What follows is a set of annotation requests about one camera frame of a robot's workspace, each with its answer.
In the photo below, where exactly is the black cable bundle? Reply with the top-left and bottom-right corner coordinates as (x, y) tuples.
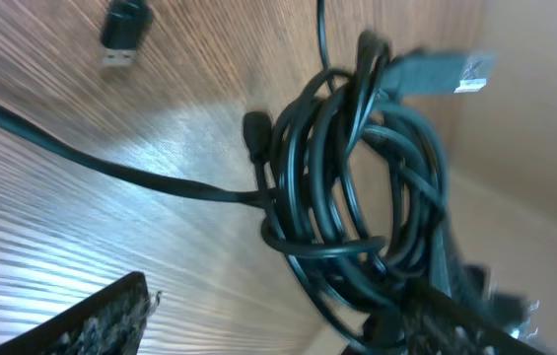
(0, 0), (540, 355)

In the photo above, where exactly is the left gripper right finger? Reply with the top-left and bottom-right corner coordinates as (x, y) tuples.
(341, 282), (549, 355)

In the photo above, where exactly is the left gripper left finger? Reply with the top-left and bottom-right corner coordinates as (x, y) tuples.
(0, 271), (160, 355)

